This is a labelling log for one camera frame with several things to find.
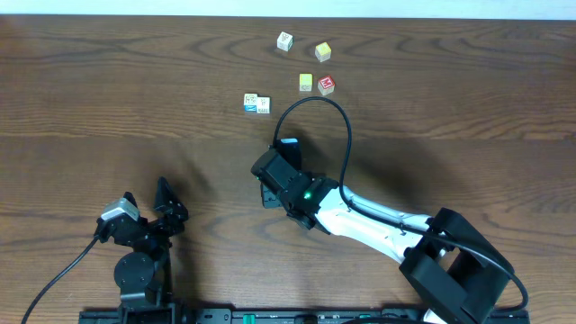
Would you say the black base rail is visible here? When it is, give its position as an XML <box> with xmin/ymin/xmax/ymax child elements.
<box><xmin>78</xmin><ymin>307</ymin><xmax>531</xmax><ymax>324</ymax></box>

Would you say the camera cable black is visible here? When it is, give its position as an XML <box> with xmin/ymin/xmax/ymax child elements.
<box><xmin>272</xmin><ymin>96</ymin><xmax>529</xmax><ymax>314</ymax></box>
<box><xmin>21</xmin><ymin>236</ymin><xmax>99</xmax><ymax>324</ymax></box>

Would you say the white block blue picture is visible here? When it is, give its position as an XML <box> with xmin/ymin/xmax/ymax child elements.
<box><xmin>243</xmin><ymin>93</ymin><xmax>258</xmax><ymax>112</ymax></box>

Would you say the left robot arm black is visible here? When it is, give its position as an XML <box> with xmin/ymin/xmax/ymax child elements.
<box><xmin>94</xmin><ymin>176</ymin><xmax>189</xmax><ymax>311</ymax></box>

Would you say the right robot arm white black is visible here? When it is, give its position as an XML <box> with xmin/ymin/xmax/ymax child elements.
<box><xmin>251</xmin><ymin>148</ymin><xmax>513</xmax><ymax>323</ymax></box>

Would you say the red M block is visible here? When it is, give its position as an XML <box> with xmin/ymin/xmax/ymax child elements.
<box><xmin>318</xmin><ymin>76</ymin><xmax>336</xmax><ymax>96</ymax></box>

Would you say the right camera cable black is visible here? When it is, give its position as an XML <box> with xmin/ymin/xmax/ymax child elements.
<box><xmin>272</xmin><ymin>96</ymin><xmax>529</xmax><ymax>314</ymax></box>

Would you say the yellow block top right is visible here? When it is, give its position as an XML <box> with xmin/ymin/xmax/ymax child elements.
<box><xmin>315</xmin><ymin>42</ymin><xmax>332</xmax><ymax>62</ymax></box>

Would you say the white block top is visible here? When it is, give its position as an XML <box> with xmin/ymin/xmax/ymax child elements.
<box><xmin>276</xmin><ymin>31</ymin><xmax>293</xmax><ymax>51</ymax></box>

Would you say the yellow-green block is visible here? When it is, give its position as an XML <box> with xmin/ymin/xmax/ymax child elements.
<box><xmin>299</xmin><ymin>74</ymin><xmax>313</xmax><ymax>92</ymax></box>

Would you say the white block black text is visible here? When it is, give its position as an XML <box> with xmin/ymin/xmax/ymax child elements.
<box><xmin>256</xmin><ymin>96</ymin><xmax>270</xmax><ymax>114</ymax></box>

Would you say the left camera cable black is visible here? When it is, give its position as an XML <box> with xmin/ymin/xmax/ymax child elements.
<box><xmin>21</xmin><ymin>236</ymin><xmax>99</xmax><ymax>324</ymax></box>

